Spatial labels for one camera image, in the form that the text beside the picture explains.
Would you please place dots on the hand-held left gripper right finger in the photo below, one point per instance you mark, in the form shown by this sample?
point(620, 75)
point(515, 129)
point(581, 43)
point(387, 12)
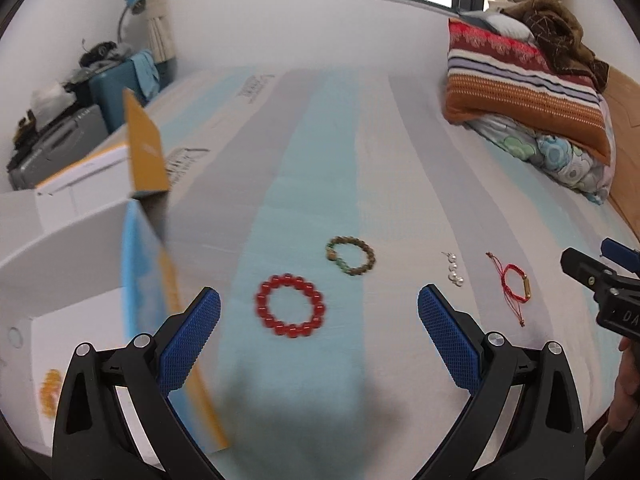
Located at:
point(447, 332)

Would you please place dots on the blue desk lamp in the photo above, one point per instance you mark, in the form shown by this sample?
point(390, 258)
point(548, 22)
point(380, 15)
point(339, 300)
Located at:
point(135, 4)

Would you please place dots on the wooden headboard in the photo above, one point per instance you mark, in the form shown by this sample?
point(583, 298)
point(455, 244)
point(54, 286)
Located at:
point(625, 140)

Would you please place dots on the black bag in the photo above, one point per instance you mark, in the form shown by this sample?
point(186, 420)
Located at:
point(102, 52)

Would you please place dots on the striped bedsheet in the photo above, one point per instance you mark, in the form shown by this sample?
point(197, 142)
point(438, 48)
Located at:
point(320, 160)

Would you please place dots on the grey suitcase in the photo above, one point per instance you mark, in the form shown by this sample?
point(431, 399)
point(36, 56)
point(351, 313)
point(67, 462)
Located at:
point(60, 150)

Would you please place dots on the floral pillow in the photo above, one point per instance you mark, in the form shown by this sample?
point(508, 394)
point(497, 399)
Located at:
point(560, 157)

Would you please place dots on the blue and white cardboard box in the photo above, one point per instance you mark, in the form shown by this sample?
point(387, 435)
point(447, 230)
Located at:
point(75, 240)

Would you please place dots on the person's right hand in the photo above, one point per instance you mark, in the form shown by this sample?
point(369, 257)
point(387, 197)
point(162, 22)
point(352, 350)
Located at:
point(627, 390)

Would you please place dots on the grey pillow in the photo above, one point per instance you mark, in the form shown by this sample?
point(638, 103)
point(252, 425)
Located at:
point(505, 25)

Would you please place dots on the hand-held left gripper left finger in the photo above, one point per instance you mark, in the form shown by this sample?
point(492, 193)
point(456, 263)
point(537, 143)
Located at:
point(192, 332)

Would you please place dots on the striped red orange pillow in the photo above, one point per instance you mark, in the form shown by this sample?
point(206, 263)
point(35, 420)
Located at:
point(525, 90)

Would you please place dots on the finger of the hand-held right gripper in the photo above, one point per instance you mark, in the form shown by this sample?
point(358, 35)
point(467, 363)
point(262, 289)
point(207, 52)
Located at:
point(580, 265)
point(620, 255)

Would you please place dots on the white plastic bag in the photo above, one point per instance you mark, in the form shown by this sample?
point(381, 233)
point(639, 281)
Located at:
point(47, 97)

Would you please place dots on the blue suitcase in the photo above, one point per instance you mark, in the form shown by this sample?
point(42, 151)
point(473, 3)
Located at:
point(110, 100)

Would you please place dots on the light blue cloth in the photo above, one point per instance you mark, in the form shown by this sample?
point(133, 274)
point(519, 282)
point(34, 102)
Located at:
point(146, 72)

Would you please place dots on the brown blanket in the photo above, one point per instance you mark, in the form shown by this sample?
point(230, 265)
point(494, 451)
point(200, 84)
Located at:
point(560, 30)

